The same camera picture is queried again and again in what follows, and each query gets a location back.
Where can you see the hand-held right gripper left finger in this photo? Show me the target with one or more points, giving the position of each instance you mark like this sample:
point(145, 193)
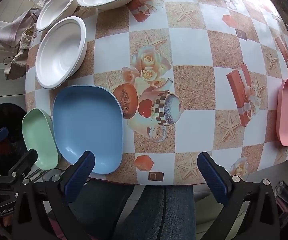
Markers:
point(80, 176)

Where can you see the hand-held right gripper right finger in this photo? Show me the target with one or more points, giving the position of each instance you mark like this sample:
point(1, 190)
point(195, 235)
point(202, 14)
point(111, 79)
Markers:
point(214, 177)

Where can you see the green plate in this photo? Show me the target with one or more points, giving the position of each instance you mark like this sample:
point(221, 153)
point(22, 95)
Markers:
point(40, 137)

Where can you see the blue plate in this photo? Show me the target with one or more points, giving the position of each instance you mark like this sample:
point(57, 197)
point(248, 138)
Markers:
point(89, 130)

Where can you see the person's legs in jeans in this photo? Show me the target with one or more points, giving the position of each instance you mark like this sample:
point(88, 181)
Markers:
point(134, 210)

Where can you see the beige cloth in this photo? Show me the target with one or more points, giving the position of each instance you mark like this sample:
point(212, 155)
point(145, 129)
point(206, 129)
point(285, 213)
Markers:
point(18, 57)

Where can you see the pink towel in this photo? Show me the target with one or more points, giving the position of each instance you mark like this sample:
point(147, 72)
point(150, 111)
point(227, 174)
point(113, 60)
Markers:
point(13, 27)

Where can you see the checked printed tablecloth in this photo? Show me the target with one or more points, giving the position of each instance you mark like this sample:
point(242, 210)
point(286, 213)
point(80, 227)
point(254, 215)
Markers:
point(189, 45)

